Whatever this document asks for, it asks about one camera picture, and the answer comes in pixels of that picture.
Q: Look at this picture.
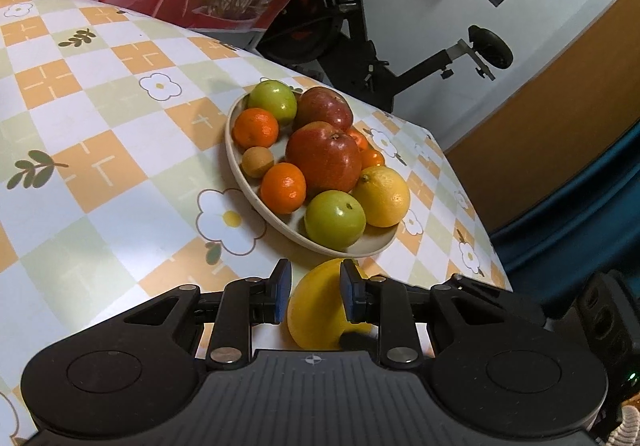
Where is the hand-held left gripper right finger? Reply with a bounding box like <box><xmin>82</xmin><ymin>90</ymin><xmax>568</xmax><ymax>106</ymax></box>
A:
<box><xmin>340</xmin><ymin>260</ymin><xmax>543</xmax><ymax>369</ymax></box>

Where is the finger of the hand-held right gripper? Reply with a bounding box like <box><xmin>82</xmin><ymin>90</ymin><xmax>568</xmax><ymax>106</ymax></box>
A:
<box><xmin>340</xmin><ymin>332</ymin><xmax>377</xmax><ymax>352</ymax></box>

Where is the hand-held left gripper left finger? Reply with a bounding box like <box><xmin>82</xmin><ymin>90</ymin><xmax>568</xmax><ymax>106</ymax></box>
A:
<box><xmin>119</xmin><ymin>258</ymin><xmax>292</xmax><ymax>370</ymax></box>

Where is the yellow lemon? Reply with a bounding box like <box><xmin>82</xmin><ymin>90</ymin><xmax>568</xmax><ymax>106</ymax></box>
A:
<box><xmin>286</xmin><ymin>258</ymin><xmax>376</xmax><ymax>352</ymax></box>
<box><xmin>353</xmin><ymin>166</ymin><xmax>411</xmax><ymax>228</ymax></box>

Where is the beige plate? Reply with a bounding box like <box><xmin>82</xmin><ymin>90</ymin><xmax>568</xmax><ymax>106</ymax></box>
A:
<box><xmin>224</xmin><ymin>88</ymin><xmax>401</xmax><ymax>257</ymax></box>

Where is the green apple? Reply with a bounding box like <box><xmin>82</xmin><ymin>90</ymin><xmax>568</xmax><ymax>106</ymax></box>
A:
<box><xmin>305</xmin><ymin>191</ymin><xmax>367</xmax><ymax>253</ymax></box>
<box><xmin>248</xmin><ymin>80</ymin><xmax>298</xmax><ymax>125</ymax></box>

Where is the small tan round fruit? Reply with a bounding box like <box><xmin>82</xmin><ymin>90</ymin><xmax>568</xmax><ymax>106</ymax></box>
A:
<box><xmin>242</xmin><ymin>146</ymin><xmax>275</xmax><ymax>178</ymax></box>

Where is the red apple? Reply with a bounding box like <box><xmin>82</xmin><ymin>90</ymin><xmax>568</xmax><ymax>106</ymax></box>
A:
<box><xmin>296</xmin><ymin>86</ymin><xmax>354</xmax><ymax>131</ymax></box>
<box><xmin>286</xmin><ymin>122</ymin><xmax>363</xmax><ymax>194</ymax></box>

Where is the person's right hand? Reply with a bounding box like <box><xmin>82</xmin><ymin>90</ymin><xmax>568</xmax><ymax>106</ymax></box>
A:
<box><xmin>607</xmin><ymin>403</ymin><xmax>640</xmax><ymax>446</ymax></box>

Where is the teal cloth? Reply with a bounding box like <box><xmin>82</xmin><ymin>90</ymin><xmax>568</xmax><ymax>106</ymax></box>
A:
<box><xmin>487</xmin><ymin>123</ymin><xmax>640</xmax><ymax>321</ymax></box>

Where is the brown wooden panel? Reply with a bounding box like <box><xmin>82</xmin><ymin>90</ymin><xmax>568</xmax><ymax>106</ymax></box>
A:
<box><xmin>444</xmin><ymin>0</ymin><xmax>640</xmax><ymax>231</ymax></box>

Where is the checkered flower tablecloth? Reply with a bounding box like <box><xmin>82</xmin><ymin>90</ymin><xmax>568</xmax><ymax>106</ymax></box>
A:
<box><xmin>0</xmin><ymin>0</ymin><xmax>513</xmax><ymax>446</ymax></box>

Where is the black exercise bike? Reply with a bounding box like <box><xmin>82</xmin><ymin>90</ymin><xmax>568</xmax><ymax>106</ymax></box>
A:
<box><xmin>255</xmin><ymin>0</ymin><xmax>514</xmax><ymax>113</ymax></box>

